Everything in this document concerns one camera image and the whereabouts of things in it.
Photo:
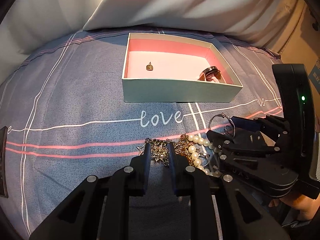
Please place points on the person's hand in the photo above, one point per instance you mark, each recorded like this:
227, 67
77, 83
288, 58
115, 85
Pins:
306, 206

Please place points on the blue wall poster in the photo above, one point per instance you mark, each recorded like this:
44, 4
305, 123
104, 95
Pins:
314, 76

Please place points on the open pale green box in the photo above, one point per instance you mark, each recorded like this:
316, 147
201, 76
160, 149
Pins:
177, 63

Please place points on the black rose-gold watch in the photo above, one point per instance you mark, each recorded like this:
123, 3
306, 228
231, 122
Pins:
211, 74

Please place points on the black smartphone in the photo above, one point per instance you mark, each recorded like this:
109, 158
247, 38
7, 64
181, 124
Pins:
3, 141

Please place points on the large white pillow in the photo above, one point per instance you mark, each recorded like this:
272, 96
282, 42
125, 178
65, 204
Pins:
261, 23

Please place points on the small gold earring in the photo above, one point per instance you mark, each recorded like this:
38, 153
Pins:
149, 67

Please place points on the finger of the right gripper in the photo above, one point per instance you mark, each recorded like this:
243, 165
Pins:
244, 143
271, 125

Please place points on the silver ring bangle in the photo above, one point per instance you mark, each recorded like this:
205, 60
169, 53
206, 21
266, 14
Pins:
227, 124

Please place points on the white duvet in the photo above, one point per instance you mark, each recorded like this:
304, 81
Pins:
29, 24

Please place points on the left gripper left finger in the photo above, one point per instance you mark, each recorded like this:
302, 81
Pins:
98, 208

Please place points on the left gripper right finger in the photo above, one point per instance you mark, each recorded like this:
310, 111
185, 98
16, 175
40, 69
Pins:
220, 207

